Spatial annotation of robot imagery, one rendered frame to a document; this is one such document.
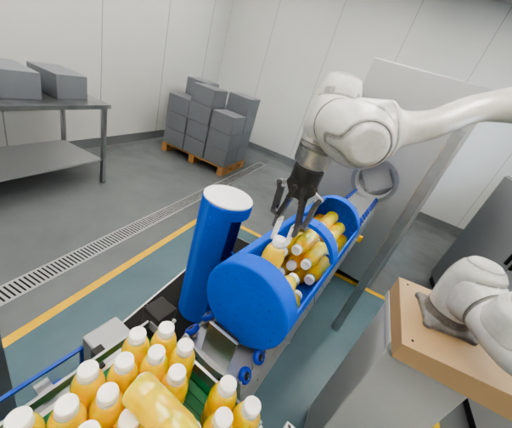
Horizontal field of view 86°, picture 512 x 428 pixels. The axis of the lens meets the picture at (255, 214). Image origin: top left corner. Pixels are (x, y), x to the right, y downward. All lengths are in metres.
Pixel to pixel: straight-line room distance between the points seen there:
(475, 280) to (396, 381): 0.49
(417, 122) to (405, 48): 5.31
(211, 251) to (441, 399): 1.15
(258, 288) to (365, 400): 0.81
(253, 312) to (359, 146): 0.55
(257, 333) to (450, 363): 0.62
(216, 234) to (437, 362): 1.05
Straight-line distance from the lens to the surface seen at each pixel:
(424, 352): 1.12
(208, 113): 4.44
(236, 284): 0.82
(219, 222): 1.45
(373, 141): 0.47
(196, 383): 0.92
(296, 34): 6.15
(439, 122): 0.60
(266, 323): 0.83
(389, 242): 2.10
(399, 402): 1.41
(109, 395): 0.70
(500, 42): 6.05
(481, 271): 1.14
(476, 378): 1.18
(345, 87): 0.64
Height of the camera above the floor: 1.70
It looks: 28 degrees down
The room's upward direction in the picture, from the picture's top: 18 degrees clockwise
